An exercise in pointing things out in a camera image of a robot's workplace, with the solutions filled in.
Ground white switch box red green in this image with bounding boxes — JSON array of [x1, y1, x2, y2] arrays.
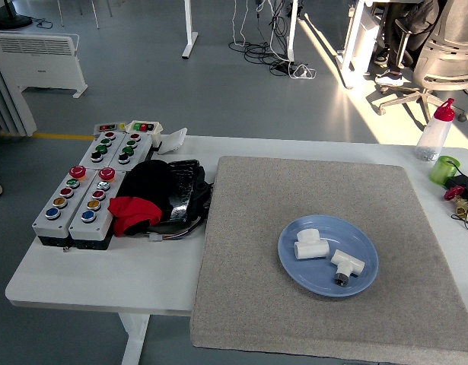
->
[[125, 120, 165, 148]]

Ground grey office chair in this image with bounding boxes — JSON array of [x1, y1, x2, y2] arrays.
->
[[376, 0, 468, 127]]

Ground clear squeeze bottle red cap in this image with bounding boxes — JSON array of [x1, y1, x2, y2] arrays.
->
[[414, 97, 456, 162]]

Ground brass valve red handle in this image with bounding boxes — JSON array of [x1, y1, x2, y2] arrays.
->
[[443, 185, 468, 220]]

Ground blue plate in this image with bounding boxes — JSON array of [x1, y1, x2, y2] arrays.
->
[[277, 214, 380, 298]]

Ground white desk leg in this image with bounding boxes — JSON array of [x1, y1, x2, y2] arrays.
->
[[285, 0, 299, 62], [181, 0, 199, 59]]

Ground white desk frame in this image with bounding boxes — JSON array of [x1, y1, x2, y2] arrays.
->
[[335, 0, 381, 90]]

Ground white table leg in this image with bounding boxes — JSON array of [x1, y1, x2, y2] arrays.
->
[[117, 312, 151, 365]]

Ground plain white tee pipe fitting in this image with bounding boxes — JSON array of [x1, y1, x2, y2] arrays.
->
[[293, 228, 330, 262]]

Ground glossy black pedal device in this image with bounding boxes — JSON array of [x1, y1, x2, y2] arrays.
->
[[161, 158, 214, 226]]

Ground grey-brown mat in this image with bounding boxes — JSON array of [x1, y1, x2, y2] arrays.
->
[[189, 155, 468, 365]]

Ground black floor cable tangle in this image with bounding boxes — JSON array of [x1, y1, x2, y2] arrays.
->
[[228, 0, 296, 77]]

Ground red cloth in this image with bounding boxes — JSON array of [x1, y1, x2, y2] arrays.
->
[[107, 196, 162, 237]]

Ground white connector with wires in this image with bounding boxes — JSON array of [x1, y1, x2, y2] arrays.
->
[[147, 220, 204, 243]]

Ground black power adapter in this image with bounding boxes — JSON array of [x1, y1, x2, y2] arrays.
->
[[444, 173, 468, 195]]

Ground black fan base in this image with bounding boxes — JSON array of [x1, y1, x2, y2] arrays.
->
[[0, 0, 33, 29]]

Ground black cloth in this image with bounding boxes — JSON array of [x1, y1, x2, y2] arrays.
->
[[116, 159, 174, 237]]

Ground grey four-button control box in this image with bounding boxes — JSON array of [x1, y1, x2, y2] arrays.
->
[[107, 132, 154, 170]]

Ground green plastic cup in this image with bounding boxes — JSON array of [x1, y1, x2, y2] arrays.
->
[[429, 155, 462, 186]]

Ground white tee fitting metal thread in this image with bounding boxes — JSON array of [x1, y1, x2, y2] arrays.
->
[[330, 249, 366, 288]]

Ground white plastic cover piece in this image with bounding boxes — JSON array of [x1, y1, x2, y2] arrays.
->
[[156, 127, 188, 156]]

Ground grey emergency-stop button box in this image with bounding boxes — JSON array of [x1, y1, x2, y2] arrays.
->
[[31, 166, 90, 247], [67, 167, 127, 251]]

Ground white panel heater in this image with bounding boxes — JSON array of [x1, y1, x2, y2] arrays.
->
[[0, 30, 89, 100]]

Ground seated person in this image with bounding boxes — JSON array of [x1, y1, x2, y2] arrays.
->
[[373, 0, 442, 88]]

